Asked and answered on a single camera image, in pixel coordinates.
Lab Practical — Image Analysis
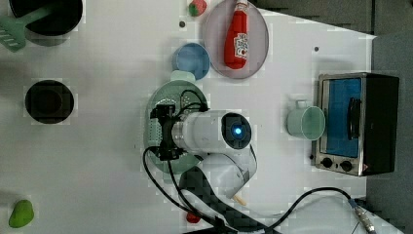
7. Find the black pot upper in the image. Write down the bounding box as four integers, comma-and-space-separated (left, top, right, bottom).
9, 0, 83, 36

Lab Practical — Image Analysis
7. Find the toy chicken drumstick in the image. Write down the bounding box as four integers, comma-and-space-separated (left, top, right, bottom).
233, 195, 246, 206

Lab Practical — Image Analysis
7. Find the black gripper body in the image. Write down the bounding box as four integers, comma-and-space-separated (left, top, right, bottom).
150, 104, 184, 161

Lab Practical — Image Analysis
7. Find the green spatula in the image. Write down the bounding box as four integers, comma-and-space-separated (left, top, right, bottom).
0, 3, 58, 53

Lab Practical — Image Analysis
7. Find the red ketchup bottle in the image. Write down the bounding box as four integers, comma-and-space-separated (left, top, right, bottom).
224, 0, 248, 69

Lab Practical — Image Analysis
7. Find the black toaster oven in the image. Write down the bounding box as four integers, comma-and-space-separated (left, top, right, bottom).
315, 72, 399, 176

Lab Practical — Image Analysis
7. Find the green plastic strainer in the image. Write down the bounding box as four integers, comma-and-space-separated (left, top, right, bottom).
143, 70, 207, 175

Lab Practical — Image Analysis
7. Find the pink round plate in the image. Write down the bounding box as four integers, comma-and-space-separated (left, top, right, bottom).
203, 0, 269, 79

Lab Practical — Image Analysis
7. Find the metal cable connector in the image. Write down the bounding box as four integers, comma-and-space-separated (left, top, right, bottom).
348, 199, 377, 234

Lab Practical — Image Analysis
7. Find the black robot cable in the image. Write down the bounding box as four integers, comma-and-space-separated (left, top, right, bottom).
141, 89, 353, 234

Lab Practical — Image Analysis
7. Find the green mug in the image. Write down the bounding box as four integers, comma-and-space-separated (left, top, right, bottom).
286, 99, 326, 140

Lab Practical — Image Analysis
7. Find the red toy strawberry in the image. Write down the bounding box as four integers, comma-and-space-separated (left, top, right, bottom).
188, 0, 207, 17

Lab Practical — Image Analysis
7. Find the blue bowl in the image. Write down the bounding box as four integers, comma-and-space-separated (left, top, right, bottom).
171, 43, 210, 80

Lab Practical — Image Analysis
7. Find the small red toy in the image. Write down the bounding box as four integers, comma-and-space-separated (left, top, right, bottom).
186, 213, 201, 224

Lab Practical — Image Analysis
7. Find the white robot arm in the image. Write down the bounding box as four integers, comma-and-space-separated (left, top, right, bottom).
148, 103, 280, 234

